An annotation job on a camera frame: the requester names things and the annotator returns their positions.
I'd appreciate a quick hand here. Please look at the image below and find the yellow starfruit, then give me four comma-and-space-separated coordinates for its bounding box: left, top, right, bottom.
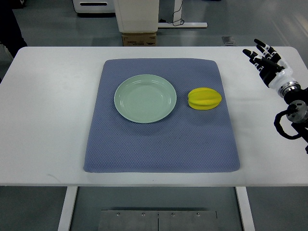
188, 87, 222, 110

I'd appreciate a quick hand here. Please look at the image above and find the left white table leg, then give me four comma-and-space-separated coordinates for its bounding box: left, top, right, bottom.
58, 186, 78, 231

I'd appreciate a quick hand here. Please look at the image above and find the person in dark clothes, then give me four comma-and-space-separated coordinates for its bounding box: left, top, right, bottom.
0, 0, 27, 56

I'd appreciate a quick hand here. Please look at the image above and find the light green plate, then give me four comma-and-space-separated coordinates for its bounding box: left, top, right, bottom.
114, 74, 177, 124

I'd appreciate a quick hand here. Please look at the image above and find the blue textured mat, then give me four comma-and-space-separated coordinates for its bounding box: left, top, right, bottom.
84, 58, 240, 173

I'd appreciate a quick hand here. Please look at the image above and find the white desk leg base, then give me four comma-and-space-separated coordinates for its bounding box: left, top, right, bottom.
158, 0, 208, 28

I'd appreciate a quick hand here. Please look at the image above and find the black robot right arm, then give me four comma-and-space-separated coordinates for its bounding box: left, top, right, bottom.
274, 81, 308, 141

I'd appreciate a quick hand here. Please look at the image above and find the white table leg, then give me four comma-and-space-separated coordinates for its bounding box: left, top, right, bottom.
58, 186, 78, 231
235, 187, 255, 231

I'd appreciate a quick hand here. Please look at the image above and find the cardboard box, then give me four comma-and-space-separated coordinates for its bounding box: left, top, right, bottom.
122, 32, 157, 47

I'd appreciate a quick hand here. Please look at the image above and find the metal floor plate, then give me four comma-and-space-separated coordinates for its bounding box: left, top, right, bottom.
221, 36, 236, 45

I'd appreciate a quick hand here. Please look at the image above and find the black floor cable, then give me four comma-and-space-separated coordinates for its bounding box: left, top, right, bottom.
159, 0, 185, 26

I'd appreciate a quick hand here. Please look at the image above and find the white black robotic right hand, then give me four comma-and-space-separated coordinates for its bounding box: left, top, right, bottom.
243, 39, 288, 88

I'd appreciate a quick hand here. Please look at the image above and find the white appliance with slot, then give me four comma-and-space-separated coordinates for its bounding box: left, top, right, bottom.
72, 0, 115, 13

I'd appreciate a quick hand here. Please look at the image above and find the white cabinet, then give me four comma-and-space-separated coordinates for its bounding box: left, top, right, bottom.
114, 0, 159, 33

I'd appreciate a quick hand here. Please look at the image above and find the right white table leg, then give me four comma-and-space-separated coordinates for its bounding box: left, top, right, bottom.
235, 187, 255, 231

